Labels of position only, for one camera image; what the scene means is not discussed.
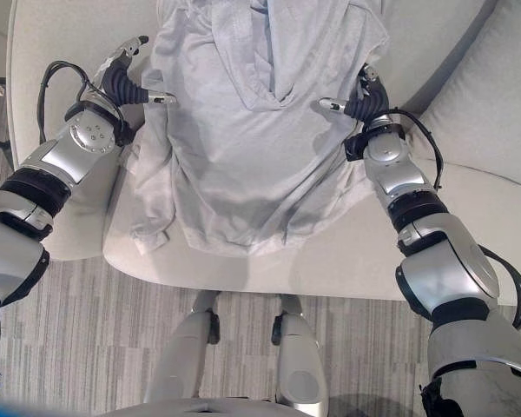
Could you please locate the silver robot torso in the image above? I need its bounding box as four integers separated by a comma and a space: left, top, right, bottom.
99, 395, 331, 417

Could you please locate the right silver robot leg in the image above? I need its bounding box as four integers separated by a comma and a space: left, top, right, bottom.
271, 294, 330, 409

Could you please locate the cream white sofa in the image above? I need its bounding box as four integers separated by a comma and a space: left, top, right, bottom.
5, 0, 521, 306

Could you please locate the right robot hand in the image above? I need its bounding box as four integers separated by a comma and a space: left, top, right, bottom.
316, 63, 391, 122

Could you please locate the light grey hooded sweatshirt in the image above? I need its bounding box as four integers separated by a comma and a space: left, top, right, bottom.
127, 0, 392, 256

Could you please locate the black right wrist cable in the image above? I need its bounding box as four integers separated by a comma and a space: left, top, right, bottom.
384, 108, 445, 190

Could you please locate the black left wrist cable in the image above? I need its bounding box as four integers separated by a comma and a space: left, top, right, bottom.
37, 60, 109, 144

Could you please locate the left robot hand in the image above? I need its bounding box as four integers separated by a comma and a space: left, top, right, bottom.
88, 35, 178, 107

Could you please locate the grey sofa cushion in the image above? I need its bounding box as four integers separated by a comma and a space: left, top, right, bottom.
419, 3, 521, 189

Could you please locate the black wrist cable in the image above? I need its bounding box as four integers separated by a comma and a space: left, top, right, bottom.
384, 108, 445, 190
37, 60, 109, 144

